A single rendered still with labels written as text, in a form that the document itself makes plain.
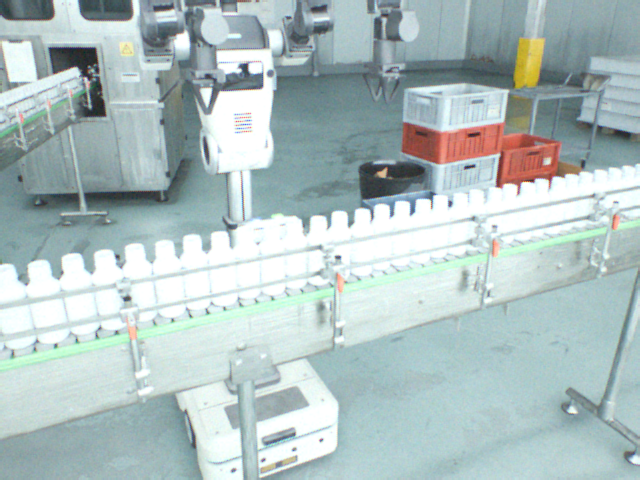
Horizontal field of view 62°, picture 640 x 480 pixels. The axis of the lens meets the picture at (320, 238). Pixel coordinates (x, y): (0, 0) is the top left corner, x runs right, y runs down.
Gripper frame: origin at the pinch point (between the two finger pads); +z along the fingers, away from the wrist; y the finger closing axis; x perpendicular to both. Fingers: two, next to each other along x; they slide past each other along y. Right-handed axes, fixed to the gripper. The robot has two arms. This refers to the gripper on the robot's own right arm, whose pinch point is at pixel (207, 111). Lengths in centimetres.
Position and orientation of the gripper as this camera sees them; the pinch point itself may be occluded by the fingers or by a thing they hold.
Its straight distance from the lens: 126.1
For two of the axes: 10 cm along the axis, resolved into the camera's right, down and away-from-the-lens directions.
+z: -0.1, 9.2, 3.8
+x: 9.0, -1.6, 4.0
